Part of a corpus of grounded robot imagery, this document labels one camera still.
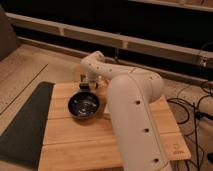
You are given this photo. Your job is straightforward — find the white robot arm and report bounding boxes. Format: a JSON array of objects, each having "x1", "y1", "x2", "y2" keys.
[{"x1": 81, "y1": 51, "x2": 172, "y2": 171}]

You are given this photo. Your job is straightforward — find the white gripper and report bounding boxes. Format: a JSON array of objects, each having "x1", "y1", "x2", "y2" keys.
[{"x1": 79, "y1": 74, "x2": 99, "y2": 91}]

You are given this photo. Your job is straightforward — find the dark blue bowl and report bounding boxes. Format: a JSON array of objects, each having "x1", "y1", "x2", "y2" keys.
[{"x1": 68, "y1": 92, "x2": 100, "y2": 119}]

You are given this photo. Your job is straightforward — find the black cables on floor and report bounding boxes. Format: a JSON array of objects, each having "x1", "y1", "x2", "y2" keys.
[{"x1": 165, "y1": 79, "x2": 213, "y2": 171}]

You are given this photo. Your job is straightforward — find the white window frame rail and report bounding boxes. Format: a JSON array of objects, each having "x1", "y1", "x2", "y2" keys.
[{"x1": 6, "y1": 12, "x2": 213, "y2": 66}]

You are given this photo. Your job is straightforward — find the black floor mat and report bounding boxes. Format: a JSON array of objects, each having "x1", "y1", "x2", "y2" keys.
[{"x1": 0, "y1": 82, "x2": 54, "y2": 169}]

